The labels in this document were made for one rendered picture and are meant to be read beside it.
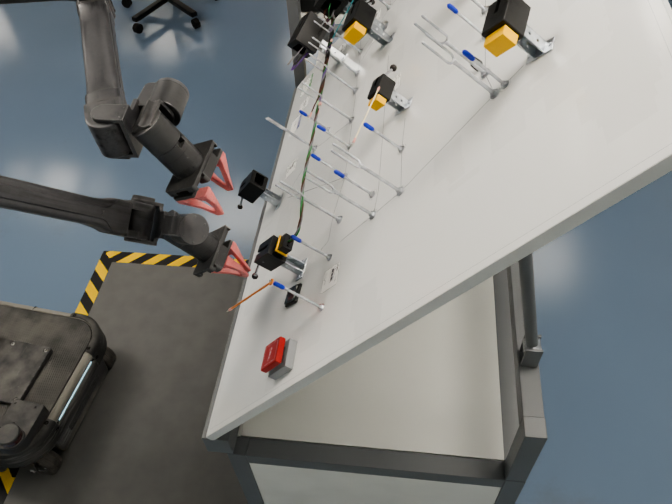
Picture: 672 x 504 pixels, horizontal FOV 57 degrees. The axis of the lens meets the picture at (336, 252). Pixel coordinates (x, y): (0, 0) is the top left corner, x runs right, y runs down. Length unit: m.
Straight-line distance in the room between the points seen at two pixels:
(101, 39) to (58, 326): 1.39
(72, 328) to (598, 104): 1.96
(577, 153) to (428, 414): 0.77
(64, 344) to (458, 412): 1.45
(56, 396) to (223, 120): 1.77
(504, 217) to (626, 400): 1.73
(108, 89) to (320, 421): 0.77
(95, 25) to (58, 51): 3.10
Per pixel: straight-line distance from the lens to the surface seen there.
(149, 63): 4.01
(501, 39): 0.89
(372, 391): 1.39
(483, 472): 1.34
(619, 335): 2.60
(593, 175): 0.72
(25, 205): 1.08
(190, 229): 1.14
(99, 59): 1.17
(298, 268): 1.21
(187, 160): 1.03
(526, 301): 1.08
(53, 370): 2.31
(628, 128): 0.73
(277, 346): 1.08
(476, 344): 1.48
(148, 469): 2.30
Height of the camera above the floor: 2.03
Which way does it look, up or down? 49 degrees down
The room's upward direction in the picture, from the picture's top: 4 degrees counter-clockwise
